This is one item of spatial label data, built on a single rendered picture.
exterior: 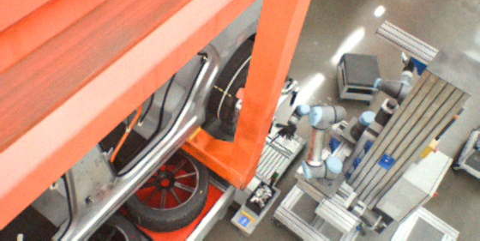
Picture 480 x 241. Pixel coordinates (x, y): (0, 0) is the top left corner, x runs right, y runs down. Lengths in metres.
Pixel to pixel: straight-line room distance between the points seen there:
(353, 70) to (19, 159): 3.88
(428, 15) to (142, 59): 5.16
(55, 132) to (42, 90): 0.27
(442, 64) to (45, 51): 2.03
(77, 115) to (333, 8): 4.80
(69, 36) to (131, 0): 0.16
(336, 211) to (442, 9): 3.63
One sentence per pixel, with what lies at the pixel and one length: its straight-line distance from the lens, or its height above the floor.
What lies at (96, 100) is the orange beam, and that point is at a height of 2.73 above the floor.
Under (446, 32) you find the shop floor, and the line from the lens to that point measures 6.11.
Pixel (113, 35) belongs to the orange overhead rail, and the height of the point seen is 3.00.
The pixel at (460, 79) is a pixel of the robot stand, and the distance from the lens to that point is 2.59.
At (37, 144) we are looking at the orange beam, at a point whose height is 2.73.
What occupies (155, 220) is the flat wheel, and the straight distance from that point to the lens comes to 3.47.
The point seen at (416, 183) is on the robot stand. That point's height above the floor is 1.23.
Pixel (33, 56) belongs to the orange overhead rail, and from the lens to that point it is 1.00.
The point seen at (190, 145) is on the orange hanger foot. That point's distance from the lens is 3.55.
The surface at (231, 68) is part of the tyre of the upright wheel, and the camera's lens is 3.38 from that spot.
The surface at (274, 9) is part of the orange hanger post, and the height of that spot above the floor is 2.31.
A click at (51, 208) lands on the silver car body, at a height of 0.79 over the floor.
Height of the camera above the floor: 3.73
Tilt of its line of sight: 54 degrees down
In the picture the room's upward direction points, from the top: 11 degrees clockwise
